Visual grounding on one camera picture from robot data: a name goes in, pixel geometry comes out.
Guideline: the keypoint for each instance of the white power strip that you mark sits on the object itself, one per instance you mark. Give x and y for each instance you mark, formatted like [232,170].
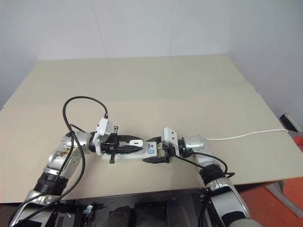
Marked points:
[132,157]

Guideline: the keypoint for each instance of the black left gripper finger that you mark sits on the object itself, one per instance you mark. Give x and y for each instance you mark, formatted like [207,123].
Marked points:
[126,137]
[127,149]

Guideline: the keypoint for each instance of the black robot torso panel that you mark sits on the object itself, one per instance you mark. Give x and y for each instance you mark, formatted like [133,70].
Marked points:
[71,212]

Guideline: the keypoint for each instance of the dark rounded shape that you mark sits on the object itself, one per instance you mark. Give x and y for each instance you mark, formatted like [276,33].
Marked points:
[122,216]

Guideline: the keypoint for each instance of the black silver-edged device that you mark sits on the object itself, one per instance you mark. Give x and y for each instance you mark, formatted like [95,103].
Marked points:
[289,121]

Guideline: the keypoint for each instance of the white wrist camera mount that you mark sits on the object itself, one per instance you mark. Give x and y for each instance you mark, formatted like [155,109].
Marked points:
[171,136]
[102,127]

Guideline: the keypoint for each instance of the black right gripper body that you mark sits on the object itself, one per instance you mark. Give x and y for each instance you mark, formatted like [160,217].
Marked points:
[168,149]

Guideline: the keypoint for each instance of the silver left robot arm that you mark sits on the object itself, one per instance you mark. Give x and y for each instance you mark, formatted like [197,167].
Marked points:
[79,142]

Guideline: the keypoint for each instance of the white charger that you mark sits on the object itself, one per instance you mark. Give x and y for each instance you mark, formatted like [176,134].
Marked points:
[136,142]

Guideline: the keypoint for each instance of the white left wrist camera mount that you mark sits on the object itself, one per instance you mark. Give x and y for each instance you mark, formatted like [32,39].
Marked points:
[102,127]

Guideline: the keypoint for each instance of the small metal connector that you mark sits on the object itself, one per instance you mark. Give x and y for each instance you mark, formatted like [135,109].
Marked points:
[88,210]

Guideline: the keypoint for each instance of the grey table leg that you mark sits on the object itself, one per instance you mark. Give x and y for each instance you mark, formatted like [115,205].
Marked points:
[284,196]

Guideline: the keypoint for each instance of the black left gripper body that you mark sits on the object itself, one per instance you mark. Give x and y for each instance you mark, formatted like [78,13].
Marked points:
[107,146]

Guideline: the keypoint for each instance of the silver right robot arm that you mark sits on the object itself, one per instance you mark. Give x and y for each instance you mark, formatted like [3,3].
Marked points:
[196,144]

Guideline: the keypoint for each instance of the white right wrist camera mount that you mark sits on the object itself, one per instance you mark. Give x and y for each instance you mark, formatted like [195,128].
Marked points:
[171,136]

